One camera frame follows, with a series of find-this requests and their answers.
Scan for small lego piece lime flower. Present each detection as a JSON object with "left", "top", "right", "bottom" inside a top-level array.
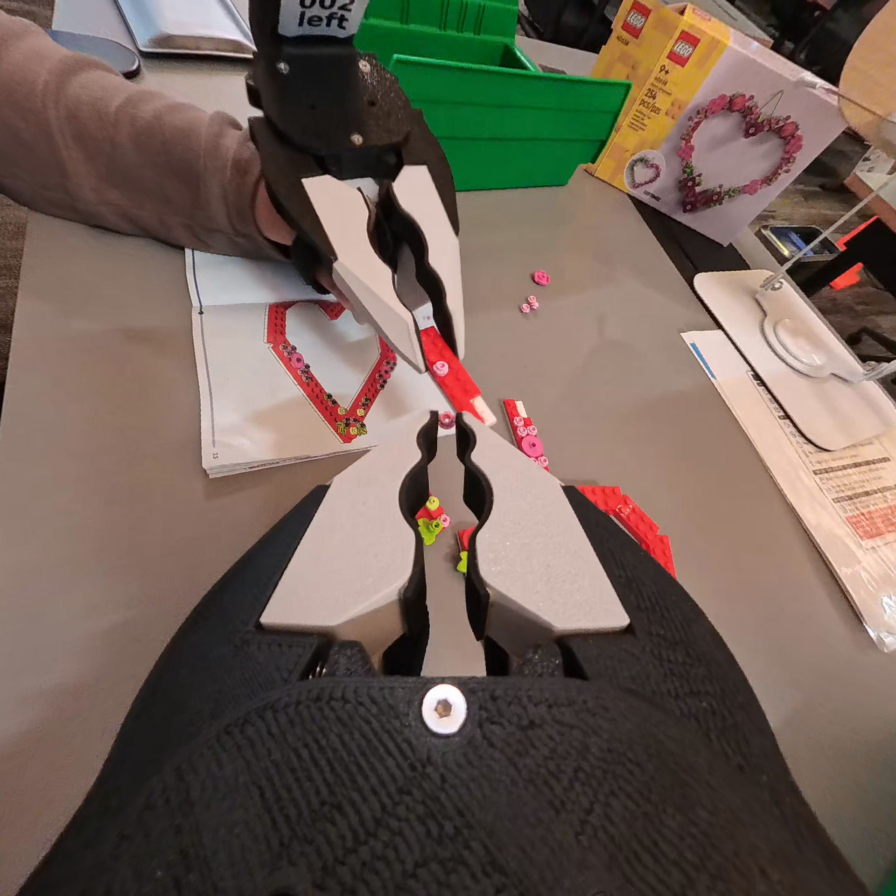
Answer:
[{"left": 415, "top": 495, "right": 452, "bottom": 547}]

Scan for silver laptop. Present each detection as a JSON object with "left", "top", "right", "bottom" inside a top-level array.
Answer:
[{"left": 114, "top": 0, "right": 257, "bottom": 59}]

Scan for orange bracket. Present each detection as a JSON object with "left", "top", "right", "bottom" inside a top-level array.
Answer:
[{"left": 828, "top": 216, "right": 884, "bottom": 292}]

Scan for blue and black box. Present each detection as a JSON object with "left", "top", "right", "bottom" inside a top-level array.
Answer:
[{"left": 759, "top": 224, "right": 842, "bottom": 261}]

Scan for red lego strip pink flowers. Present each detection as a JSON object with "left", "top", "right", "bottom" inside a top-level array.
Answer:
[{"left": 503, "top": 398, "right": 551, "bottom": 472}]

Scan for red lego heart section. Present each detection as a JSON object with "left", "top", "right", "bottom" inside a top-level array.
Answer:
[{"left": 574, "top": 484, "right": 677, "bottom": 579}]

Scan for light wooden round panel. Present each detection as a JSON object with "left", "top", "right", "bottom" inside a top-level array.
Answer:
[{"left": 839, "top": 0, "right": 896, "bottom": 142}]

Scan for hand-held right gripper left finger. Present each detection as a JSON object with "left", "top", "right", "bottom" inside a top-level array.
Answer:
[{"left": 259, "top": 412, "right": 439, "bottom": 676}]

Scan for lego instruction booklet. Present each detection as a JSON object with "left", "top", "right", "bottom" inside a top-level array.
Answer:
[{"left": 184, "top": 246, "right": 457, "bottom": 480}]

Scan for red lego strip white ends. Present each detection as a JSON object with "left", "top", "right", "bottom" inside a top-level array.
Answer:
[{"left": 413, "top": 307, "right": 499, "bottom": 428}]

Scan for printed paper in plastic sleeve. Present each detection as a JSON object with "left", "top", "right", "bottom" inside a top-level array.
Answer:
[{"left": 680, "top": 329, "right": 896, "bottom": 653}]

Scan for green plastic bin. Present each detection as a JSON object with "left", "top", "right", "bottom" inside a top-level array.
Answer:
[
  {"left": 387, "top": 54, "right": 634, "bottom": 193},
  {"left": 353, "top": 0, "right": 541, "bottom": 72}
]

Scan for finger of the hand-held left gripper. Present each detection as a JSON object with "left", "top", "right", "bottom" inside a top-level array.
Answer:
[
  {"left": 378, "top": 163, "right": 468, "bottom": 359},
  {"left": 301, "top": 175, "right": 428, "bottom": 374}
]

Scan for person's left hand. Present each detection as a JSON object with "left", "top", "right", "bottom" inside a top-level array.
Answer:
[{"left": 253, "top": 181, "right": 366, "bottom": 326}]

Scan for lego set box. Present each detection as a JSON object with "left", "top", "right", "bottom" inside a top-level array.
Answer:
[{"left": 581, "top": 0, "right": 850, "bottom": 247}]

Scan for person's left forearm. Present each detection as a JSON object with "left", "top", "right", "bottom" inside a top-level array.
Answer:
[{"left": 0, "top": 10, "right": 282, "bottom": 261}]

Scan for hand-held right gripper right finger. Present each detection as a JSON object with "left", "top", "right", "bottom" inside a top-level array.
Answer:
[{"left": 455, "top": 412, "right": 631, "bottom": 669}]

